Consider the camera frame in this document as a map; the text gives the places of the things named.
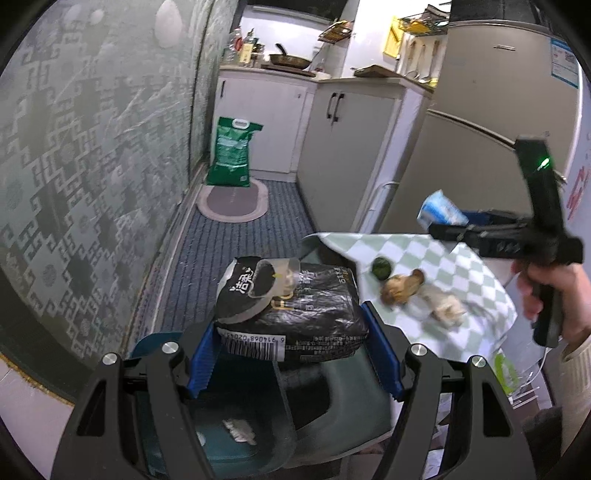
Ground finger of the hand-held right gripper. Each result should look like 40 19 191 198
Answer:
428 223 490 246
463 210 525 232

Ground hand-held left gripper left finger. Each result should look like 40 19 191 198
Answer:
51 323 222 480

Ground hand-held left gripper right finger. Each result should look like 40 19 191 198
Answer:
362 302 536 480

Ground brown mushroom scrap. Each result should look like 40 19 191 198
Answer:
381 269 426 308

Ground teal plastic bin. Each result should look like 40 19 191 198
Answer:
129 332 296 480

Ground black plastic packet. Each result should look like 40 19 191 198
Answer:
216 256 370 370

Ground person's right forearm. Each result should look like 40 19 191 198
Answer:
560 331 591 462

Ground person's right hand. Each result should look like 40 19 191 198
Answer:
510 259 591 343

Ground green checked tablecloth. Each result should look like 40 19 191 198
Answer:
302 231 518 411

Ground small white paper scrap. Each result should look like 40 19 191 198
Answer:
222 418 257 446

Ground grey refrigerator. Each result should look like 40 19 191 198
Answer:
358 0 591 278

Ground green and white plastic bag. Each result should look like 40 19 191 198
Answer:
492 348 523 398

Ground grey kitchen cabinet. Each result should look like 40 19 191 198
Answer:
295 76 435 223

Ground oval floor mat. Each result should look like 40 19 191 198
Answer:
196 179 269 225

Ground hanging kitchen utensils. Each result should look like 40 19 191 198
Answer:
405 39 440 85

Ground wooden cutting board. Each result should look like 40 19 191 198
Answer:
353 66 400 79

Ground person's dark fleece clothing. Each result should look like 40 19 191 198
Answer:
522 406 566 467

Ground yellow hanging board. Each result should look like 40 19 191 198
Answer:
384 16 405 59

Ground green rice bag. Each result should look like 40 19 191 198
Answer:
205 116 264 188

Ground white kitchen cabinet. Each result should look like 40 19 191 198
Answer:
216 65 319 175

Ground black wok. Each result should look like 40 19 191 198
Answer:
269 44 313 71

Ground group of bottles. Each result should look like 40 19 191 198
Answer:
224 28 265 68

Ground wide wire wall rack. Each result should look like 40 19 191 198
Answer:
398 11 451 36

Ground small wire wall rack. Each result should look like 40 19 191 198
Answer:
318 21 354 45

